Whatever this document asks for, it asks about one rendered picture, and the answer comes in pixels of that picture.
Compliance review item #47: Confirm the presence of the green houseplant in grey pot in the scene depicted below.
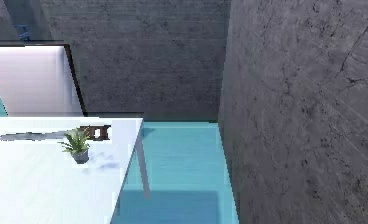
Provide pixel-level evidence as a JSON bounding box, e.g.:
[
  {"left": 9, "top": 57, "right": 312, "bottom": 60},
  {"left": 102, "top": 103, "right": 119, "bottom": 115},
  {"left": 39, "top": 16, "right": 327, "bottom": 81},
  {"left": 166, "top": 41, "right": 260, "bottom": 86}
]
[{"left": 57, "top": 127, "right": 92, "bottom": 165}]

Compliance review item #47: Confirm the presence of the white cabinet with black edge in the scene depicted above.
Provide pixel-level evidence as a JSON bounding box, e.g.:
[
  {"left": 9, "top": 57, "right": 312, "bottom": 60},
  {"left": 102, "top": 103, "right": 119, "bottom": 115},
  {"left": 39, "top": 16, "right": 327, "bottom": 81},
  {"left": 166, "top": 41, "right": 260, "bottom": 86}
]
[{"left": 0, "top": 41, "right": 89, "bottom": 118}]

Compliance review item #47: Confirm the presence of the white table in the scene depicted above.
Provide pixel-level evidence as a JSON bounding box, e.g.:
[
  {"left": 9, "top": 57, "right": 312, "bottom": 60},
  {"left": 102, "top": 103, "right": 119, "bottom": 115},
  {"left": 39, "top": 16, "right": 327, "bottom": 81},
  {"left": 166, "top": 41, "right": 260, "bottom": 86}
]
[{"left": 0, "top": 116, "right": 152, "bottom": 224}]

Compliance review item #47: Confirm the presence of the knife with brown handle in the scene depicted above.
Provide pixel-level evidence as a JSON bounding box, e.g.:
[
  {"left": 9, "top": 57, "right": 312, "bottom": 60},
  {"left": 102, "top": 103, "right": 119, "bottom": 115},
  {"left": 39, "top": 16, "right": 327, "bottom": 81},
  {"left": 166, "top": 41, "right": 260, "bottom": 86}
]
[{"left": 0, "top": 124, "right": 113, "bottom": 143}]

